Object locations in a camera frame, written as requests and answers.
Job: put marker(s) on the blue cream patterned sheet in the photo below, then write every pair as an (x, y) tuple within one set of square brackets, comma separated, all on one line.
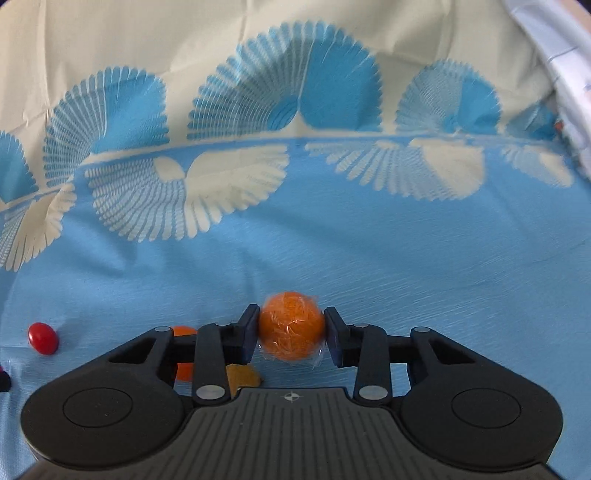
[(170, 162)]

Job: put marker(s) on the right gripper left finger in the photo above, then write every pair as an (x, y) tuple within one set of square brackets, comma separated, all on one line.
[(218, 346)]

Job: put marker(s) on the light printed cloth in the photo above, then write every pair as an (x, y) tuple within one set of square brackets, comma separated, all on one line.
[(560, 31)]

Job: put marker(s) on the red cherry tomato upper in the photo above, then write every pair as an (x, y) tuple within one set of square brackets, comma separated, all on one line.
[(43, 338)]

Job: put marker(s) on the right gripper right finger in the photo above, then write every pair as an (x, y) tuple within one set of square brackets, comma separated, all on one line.
[(367, 349)]

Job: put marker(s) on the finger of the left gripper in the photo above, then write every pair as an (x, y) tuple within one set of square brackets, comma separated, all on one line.
[(5, 381)]

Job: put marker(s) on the orange tangerine cluster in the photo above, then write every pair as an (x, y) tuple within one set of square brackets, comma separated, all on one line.
[(291, 329), (183, 349)]

